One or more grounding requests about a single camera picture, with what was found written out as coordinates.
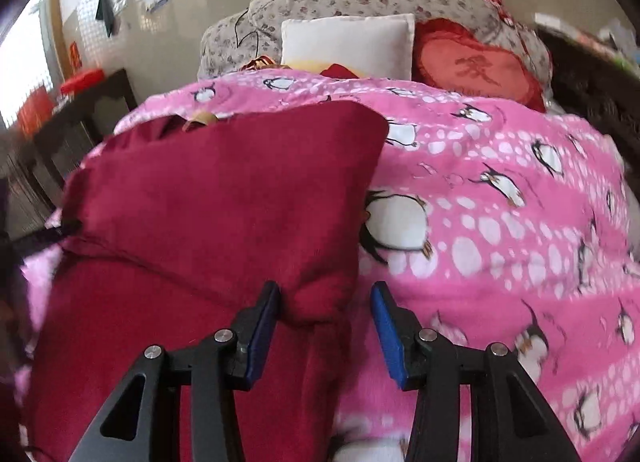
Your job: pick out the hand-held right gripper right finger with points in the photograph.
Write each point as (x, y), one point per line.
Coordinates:
(387, 327)

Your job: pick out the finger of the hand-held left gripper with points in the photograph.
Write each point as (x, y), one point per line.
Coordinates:
(47, 237)

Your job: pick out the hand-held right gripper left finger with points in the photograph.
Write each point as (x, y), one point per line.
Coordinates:
(263, 322)

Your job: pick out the dark red garment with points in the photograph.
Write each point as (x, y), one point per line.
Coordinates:
(200, 222)

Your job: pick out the dark wooden side table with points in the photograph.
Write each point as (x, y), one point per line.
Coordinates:
(75, 127)

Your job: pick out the pink penguin print blanket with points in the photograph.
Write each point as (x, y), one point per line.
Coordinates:
(480, 222)

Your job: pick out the red box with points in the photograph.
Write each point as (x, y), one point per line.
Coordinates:
(80, 82)

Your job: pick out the red heart-shaped cushion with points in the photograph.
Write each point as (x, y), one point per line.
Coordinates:
(475, 64)

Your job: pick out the white pillow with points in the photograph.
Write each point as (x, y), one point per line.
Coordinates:
(345, 44)

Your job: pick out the dark wooden headboard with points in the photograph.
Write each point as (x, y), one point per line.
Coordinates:
(595, 87)

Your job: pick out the dark cloth on wall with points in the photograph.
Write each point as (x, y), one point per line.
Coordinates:
(106, 9)

